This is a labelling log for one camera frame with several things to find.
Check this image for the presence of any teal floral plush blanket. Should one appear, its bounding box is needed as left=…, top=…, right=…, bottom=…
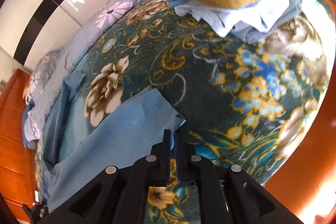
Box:
left=34, top=0, right=330, bottom=224

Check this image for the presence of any orange wooden headboard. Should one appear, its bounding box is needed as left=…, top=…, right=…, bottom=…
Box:
left=0, top=69, right=40, bottom=222

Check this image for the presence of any blue knit sweater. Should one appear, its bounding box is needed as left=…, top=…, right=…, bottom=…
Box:
left=42, top=72, right=187, bottom=210

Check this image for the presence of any orange wooden footboard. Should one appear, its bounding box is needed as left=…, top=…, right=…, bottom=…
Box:
left=262, top=0, right=336, bottom=224

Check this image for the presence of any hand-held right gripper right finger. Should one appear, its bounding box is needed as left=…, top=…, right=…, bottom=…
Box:
left=175, top=132, right=305, bottom=224

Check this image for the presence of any light blue floral quilt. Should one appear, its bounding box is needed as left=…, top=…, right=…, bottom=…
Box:
left=22, top=0, right=158, bottom=148

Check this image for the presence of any light blue folded shirt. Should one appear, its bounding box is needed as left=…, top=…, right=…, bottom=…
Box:
left=175, top=0, right=300, bottom=38

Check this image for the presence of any grey-blue folded garment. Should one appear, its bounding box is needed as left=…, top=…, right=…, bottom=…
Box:
left=232, top=0, right=311, bottom=44

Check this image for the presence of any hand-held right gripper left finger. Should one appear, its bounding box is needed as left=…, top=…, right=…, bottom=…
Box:
left=34, top=129, right=171, bottom=224

